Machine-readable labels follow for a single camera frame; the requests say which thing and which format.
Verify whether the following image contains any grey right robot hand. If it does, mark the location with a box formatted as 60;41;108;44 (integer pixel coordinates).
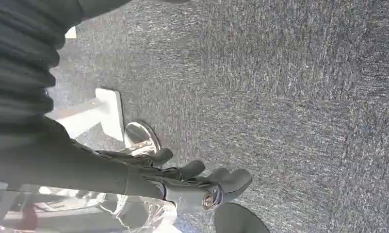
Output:
0;116;271;233

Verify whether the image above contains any small white block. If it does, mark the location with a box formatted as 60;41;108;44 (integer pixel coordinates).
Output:
65;26;78;40

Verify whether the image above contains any white table leg base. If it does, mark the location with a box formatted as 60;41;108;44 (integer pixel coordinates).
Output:
46;88;126;142

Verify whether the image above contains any clear plastic bag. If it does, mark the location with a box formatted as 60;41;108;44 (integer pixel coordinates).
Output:
96;193;178;233

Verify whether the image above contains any ribbed grey right arm sleeve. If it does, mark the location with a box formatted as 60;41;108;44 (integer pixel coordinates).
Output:
0;0;132;125

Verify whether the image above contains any round silver levelling foot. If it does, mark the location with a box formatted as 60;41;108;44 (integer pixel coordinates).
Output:
123;120;162;157

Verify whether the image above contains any white metal frame bar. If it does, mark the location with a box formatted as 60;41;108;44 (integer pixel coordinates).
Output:
0;182;22;233

